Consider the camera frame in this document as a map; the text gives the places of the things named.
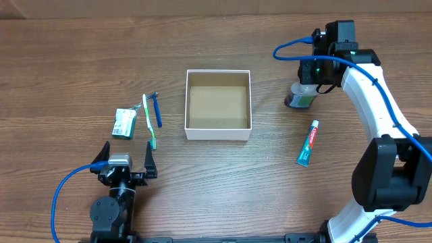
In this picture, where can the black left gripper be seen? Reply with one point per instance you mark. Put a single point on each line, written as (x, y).
(125, 177)

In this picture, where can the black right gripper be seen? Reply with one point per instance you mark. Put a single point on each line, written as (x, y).
(307, 73)

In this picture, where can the clear soap pump bottle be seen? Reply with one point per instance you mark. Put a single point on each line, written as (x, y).
(301, 96)

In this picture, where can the green white toothbrush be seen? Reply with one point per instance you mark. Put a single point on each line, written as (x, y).
(152, 140)

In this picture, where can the green white soap packet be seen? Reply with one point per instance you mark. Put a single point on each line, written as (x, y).
(124, 122)

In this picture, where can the blue disposable razor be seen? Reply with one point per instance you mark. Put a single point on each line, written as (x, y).
(156, 108)

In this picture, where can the Colgate toothpaste tube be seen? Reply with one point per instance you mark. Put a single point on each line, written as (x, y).
(305, 153)

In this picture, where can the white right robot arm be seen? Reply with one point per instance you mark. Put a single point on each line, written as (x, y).
(395, 169)

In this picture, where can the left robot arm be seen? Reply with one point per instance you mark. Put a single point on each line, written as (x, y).
(112, 215)

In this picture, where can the pink cardboard box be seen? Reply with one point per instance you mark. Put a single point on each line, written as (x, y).
(218, 105)

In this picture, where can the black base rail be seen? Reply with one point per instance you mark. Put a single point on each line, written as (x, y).
(288, 238)

